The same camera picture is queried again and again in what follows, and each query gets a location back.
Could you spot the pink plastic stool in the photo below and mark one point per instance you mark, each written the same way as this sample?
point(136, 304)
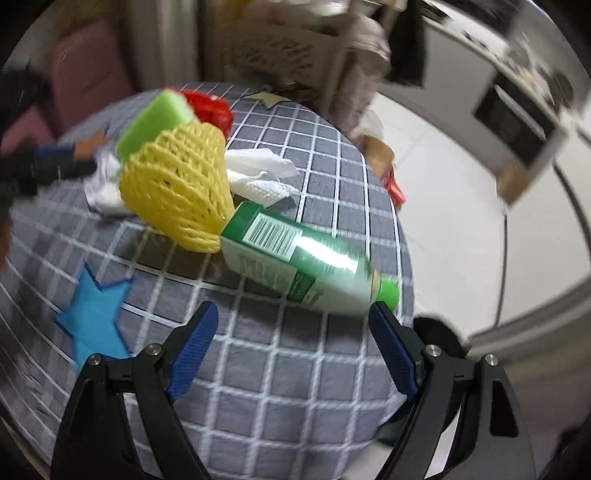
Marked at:
point(87, 78)

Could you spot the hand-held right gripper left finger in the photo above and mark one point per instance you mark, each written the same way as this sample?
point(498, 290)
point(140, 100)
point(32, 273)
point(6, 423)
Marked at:
point(194, 355)

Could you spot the black jacket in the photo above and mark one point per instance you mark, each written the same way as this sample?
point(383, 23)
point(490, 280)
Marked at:
point(411, 41)

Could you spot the brown paper bag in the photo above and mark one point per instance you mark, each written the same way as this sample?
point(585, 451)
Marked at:
point(378, 154)

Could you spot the white tissue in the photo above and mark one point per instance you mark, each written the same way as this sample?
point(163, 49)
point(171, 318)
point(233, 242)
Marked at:
point(258, 161)

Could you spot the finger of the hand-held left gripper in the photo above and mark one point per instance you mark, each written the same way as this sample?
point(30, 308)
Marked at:
point(53, 154)
point(74, 170)

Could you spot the sliding door frame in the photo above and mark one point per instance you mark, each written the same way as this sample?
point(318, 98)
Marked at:
point(545, 314)

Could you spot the black built-in oven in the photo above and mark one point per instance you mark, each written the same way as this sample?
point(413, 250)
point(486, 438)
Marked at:
point(517, 120)

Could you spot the beige hanging cloth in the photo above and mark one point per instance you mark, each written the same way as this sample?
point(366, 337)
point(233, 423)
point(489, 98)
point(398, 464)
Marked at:
point(367, 60)

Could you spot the cardboard box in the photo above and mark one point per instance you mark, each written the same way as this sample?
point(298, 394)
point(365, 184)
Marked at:
point(513, 182)

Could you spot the red snack packet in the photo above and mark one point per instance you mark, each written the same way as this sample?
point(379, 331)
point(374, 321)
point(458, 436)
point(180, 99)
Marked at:
point(212, 110)

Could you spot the white paper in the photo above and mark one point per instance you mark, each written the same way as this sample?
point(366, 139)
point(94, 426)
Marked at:
point(106, 194)

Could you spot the green sponge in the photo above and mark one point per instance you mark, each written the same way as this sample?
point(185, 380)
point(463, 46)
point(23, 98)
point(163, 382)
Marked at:
point(152, 122)

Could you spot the yellow foam fruit net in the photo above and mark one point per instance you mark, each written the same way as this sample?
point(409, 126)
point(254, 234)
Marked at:
point(180, 194)

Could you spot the small red wrapper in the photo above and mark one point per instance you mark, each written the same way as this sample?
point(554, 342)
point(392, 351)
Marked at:
point(395, 190)

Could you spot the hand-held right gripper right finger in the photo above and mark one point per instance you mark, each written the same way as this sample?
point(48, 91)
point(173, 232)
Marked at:
point(392, 350)

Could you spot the grey checked tablecloth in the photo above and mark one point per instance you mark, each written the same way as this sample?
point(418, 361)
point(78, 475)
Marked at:
point(277, 392)

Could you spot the beige plastic storage cart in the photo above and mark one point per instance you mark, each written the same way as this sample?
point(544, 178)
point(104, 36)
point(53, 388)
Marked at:
point(277, 55)

